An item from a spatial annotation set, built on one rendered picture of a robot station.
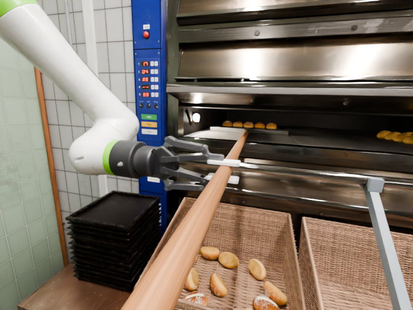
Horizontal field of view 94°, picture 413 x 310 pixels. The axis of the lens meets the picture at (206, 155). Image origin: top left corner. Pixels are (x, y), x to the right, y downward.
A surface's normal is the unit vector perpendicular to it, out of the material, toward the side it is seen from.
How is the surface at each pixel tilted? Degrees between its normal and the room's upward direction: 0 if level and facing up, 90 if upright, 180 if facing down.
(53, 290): 0
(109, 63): 90
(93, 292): 0
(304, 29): 90
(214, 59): 70
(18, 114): 90
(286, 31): 90
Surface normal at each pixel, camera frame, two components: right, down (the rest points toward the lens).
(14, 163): 0.97, 0.09
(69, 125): -0.25, 0.21
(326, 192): -0.22, -0.14
